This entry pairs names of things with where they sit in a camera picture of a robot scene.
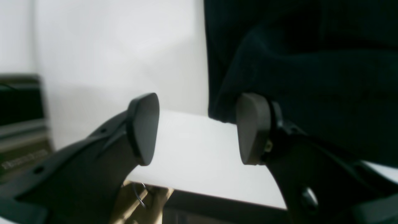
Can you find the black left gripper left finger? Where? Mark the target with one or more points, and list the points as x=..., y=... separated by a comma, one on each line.
x=80, y=183

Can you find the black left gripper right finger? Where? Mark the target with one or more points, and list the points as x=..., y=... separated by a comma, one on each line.
x=320, y=182

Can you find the black printed T-shirt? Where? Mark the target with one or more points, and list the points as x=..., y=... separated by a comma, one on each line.
x=332, y=65

